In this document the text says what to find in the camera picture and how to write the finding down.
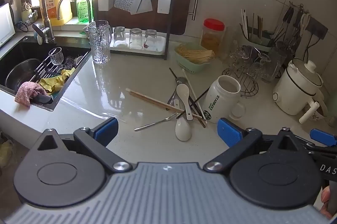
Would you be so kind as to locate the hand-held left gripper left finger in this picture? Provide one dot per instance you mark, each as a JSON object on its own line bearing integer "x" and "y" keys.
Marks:
{"x": 106, "y": 130}

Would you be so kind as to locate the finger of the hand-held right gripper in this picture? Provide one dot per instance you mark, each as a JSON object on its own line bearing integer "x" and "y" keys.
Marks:
{"x": 323, "y": 137}

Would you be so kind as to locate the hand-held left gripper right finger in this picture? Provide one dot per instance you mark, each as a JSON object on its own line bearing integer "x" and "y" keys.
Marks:
{"x": 229, "y": 132}

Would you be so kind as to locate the white mug green logo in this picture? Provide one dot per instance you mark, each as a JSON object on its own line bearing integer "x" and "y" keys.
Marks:
{"x": 218, "y": 105}

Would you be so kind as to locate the black chopstick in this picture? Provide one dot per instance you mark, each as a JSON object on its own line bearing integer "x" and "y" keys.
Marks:
{"x": 175, "y": 74}
{"x": 202, "y": 95}

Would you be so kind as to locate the white ceramic spoon black rim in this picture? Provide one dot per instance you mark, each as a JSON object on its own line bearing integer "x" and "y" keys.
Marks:
{"x": 183, "y": 132}
{"x": 183, "y": 92}

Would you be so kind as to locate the silver metal fork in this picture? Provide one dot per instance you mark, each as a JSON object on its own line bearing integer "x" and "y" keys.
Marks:
{"x": 155, "y": 123}

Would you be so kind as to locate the white chopstick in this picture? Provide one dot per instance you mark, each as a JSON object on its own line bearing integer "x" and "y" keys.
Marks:
{"x": 194, "y": 95}

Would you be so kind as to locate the hanging black kitchen utensils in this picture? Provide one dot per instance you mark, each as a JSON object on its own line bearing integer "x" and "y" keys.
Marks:
{"x": 288, "y": 16}

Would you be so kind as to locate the person's right hand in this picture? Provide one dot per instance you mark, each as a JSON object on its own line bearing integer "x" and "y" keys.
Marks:
{"x": 326, "y": 200}

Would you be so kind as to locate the patterned ceramic bowl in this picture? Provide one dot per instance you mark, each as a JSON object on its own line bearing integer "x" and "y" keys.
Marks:
{"x": 322, "y": 113}

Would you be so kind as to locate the white electric cooker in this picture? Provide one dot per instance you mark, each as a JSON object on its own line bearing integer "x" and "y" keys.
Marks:
{"x": 292, "y": 87}

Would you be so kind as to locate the dark cloth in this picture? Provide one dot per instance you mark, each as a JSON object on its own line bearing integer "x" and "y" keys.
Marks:
{"x": 43, "y": 99}

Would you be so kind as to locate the yellow cloth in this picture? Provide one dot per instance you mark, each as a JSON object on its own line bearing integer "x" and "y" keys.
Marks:
{"x": 52, "y": 83}

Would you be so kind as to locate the green plastic basket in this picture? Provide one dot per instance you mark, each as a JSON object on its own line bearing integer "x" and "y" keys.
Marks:
{"x": 189, "y": 66}

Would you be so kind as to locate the steel wool scrubber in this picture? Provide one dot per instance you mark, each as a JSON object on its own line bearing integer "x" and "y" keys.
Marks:
{"x": 71, "y": 62}

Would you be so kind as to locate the frosted glass jug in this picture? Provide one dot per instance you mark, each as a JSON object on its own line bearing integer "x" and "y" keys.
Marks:
{"x": 273, "y": 66}

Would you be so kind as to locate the bundle of bamboo skewers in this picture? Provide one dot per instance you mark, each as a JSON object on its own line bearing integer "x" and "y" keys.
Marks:
{"x": 194, "y": 54}

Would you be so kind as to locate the white drain tray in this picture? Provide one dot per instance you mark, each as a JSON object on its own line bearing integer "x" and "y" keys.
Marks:
{"x": 137, "y": 49}

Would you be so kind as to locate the black sink drain rack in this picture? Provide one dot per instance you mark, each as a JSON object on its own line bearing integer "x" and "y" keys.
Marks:
{"x": 43, "y": 69}

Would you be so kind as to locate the textured glass pitcher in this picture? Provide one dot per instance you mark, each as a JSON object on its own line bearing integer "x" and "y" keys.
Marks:
{"x": 98, "y": 42}

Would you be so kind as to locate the pink cloth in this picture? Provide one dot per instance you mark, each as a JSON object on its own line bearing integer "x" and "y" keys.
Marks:
{"x": 26, "y": 92}

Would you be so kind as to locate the tall clear glass jug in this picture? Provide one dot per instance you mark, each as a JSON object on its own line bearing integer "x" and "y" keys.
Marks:
{"x": 231, "y": 42}

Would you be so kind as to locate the small stemmed glass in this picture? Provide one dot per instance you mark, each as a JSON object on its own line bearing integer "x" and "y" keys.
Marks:
{"x": 56, "y": 55}

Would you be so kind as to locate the red lid plastic jar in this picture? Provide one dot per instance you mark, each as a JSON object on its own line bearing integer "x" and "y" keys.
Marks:
{"x": 212, "y": 37}

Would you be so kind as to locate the upturned drinking glass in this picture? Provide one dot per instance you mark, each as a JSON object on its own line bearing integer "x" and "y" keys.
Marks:
{"x": 119, "y": 34}
{"x": 135, "y": 37}
{"x": 150, "y": 38}

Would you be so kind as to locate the steel bowl in sink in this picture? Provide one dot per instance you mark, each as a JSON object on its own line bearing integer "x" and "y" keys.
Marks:
{"x": 21, "y": 71}

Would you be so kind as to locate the bunch of assorted chopsticks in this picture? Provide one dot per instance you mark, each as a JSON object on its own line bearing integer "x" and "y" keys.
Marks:
{"x": 259, "y": 26}

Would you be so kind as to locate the black kitchen sink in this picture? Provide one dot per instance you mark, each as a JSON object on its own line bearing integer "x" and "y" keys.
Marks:
{"x": 23, "y": 47}

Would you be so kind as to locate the short chrome faucet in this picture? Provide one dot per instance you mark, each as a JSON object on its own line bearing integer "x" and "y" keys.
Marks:
{"x": 89, "y": 11}

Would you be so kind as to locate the green dish soap bottle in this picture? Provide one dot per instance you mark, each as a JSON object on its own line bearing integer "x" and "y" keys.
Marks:
{"x": 83, "y": 11}

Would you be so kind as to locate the black metal shelf rack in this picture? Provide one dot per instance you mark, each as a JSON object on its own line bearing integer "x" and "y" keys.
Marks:
{"x": 169, "y": 24}

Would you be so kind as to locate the tall chrome faucet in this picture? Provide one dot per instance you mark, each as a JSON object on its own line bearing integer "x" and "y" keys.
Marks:
{"x": 45, "y": 13}

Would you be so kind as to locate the yellow detergent jug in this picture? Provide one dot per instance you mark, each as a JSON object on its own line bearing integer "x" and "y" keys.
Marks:
{"x": 56, "y": 3}

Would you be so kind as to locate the white appliance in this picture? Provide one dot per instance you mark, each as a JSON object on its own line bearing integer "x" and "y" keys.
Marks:
{"x": 6, "y": 26}

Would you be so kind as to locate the wall hook rail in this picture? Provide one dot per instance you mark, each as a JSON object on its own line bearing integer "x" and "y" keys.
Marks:
{"x": 318, "y": 28}

